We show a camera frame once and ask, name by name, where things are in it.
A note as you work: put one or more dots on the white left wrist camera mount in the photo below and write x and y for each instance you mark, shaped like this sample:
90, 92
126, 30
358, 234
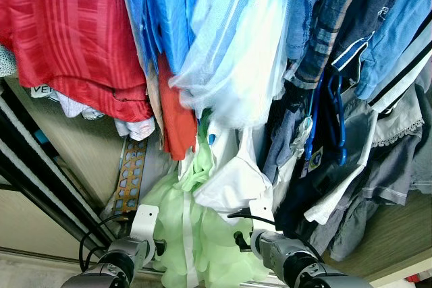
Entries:
143, 220

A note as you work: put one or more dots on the blue clothes hanger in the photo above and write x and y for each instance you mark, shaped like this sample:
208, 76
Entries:
341, 126

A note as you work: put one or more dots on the white shirt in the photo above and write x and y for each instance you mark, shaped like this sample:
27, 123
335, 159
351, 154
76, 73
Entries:
233, 180

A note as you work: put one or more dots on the grey shirt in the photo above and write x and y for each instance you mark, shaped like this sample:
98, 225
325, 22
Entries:
385, 173

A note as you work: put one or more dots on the black wardrobe sliding rail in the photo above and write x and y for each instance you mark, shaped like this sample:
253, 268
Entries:
40, 187

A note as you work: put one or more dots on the navy garment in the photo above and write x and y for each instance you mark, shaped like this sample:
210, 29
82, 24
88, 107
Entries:
300, 200

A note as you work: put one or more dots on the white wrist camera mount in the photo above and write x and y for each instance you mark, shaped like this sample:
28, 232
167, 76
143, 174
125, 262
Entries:
262, 212
143, 220

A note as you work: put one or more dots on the white garment black stripes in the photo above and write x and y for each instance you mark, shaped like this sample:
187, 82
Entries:
405, 72

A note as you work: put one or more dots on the red striped shirt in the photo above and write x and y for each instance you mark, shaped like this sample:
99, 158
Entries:
61, 32

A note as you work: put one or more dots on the blue polo shirt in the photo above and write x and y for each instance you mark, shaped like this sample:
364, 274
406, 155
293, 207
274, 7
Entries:
398, 38

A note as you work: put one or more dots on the white printed garment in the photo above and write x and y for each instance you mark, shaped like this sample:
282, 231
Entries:
135, 128

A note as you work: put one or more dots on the white lace trimmed garment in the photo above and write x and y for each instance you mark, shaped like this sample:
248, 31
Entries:
398, 123

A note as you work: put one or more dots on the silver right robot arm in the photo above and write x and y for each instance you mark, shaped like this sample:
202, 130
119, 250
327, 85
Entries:
290, 261

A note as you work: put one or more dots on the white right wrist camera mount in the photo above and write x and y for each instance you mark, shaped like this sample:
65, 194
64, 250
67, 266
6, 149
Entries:
262, 212

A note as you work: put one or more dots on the blue plaid shirt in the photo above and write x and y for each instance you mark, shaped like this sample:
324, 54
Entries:
331, 18

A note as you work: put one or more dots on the orange garment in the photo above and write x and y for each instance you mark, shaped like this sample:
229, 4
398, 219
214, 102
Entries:
177, 119

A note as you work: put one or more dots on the light blue sheer garment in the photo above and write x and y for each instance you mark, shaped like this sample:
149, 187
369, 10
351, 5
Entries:
236, 45

